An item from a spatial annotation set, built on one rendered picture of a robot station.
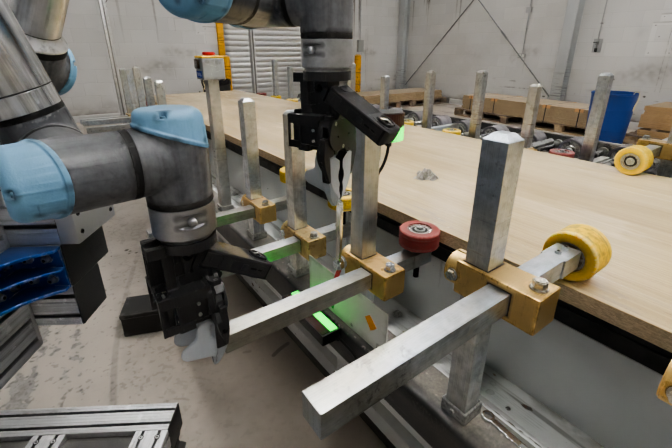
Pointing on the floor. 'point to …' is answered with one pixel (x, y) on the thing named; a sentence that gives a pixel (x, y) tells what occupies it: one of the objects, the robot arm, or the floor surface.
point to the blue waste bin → (617, 115)
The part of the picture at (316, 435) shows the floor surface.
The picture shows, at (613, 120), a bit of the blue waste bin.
